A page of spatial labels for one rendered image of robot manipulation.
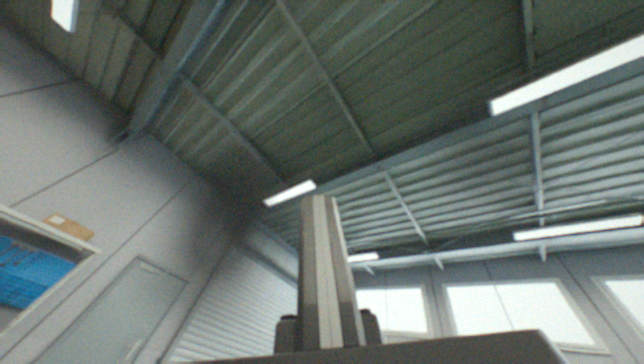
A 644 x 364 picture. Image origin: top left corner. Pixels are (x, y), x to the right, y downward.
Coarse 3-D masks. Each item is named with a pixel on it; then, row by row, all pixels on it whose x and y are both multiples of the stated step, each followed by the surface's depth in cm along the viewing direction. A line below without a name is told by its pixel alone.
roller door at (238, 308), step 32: (224, 256) 414; (224, 288) 396; (256, 288) 451; (288, 288) 524; (192, 320) 337; (224, 320) 376; (256, 320) 426; (192, 352) 322; (224, 352) 359; (256, 352) 403
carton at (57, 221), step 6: (54, 216) 238; (60, 216) 242; (42, 222) 230; (48, 222) 233; (54, 222) 237; (60, 222) 240; (66, 222) 244; (72, 222) 247; (60, 228) 238; (66, 228) 242; (72, 228) 246; (78, 228) 249; (84, 228) 253; (72, 234) 244; (78, 234) 247; (84, 234) 251; (90, 234) 255; (84, 240) 249
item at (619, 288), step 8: (600, 280) 323; (608, 280) 319; (616, 280) 314; (624, 280) 310; (632, 280) 306; (640, 280) 302; (608, 288) 314; (616, 288) 309; (624, 288) 305; (632, 288) 300; (640, 288) 296; (616, 296) 304; (624, 296) 300; (632, 296) 296; (640, 296) 292; (624, 304) 295; (632, 304) 291; (640, 304) 287; (632, 312) 287; (640, 312) 283; (632, 320) 283; (640, 320) 279; (640, 328) 275
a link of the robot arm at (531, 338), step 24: (456, 336) 4; (480, 336) 4; (504, 336) 4; (528, 336) 4; (216, 360) 4; (240, 360) 4; (264, 360) 4; (288, 360) 4; (312, 360) 4; (336, 360) 4; (360, 360) 4; (384, 360) 4; (408, 360) 4; (432, 360) 4; (456, 360) 4; (480, 360) 4; (504, 360) 4; (528, 360) 4; (552, 360) 4
